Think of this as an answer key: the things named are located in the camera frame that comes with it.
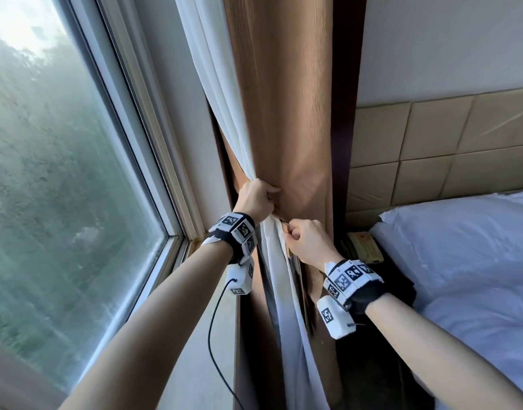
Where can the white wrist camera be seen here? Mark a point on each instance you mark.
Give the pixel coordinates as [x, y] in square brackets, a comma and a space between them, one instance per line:
[241, 278]
[336, 318]

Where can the person's left hand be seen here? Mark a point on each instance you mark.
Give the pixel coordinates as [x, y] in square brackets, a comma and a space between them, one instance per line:
[255, 200]

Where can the person's right forearm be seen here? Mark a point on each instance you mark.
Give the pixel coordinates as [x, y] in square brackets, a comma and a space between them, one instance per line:
[440, 350]

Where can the white pillow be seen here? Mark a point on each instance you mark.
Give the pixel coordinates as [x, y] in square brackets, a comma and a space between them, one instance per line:
[458, 239]

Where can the dark red wooden wall panel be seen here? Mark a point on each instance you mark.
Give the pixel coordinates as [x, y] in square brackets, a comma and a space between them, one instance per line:
[346, 102]

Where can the right black marker wristband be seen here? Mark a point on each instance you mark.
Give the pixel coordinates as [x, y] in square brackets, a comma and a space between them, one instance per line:
[355, 281]

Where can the left black marker wristband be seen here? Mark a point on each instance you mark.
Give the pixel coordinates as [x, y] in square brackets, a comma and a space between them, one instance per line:
[235, 234]

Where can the brown curtain tieback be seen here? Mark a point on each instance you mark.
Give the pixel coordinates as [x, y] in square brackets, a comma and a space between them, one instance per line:
[285, 241]

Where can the dark nightstand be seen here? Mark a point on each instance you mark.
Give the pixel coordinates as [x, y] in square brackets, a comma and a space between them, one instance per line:
[385, 362]

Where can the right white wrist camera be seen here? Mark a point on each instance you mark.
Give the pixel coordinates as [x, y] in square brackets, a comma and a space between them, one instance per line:
[336, 318]

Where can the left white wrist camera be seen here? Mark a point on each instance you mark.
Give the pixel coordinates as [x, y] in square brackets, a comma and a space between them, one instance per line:
[241, 278]

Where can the person's left forearm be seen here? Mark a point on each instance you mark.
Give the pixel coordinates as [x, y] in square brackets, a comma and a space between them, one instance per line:
[150, 337]

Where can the black marker wristband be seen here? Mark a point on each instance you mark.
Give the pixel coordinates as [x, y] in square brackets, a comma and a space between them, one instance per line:
[355, 281]
[235, 234]

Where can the beige telephone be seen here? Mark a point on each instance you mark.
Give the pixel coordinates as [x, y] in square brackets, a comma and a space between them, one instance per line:
[366, 247]

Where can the glass window with frame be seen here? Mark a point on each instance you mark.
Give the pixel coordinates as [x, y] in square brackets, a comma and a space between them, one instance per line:
[52, 187]

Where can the white curtain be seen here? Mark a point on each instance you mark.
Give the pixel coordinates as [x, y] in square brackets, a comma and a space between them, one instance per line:
[218, 81]

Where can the beige window sill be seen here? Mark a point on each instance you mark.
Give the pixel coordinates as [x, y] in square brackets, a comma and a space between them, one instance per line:
[201, 371]

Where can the brown curtain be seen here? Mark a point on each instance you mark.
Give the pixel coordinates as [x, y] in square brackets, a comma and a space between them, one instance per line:
[287, 102]

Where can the person's right hand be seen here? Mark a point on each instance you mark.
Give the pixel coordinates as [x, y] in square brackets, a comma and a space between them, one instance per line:
[310, 245]

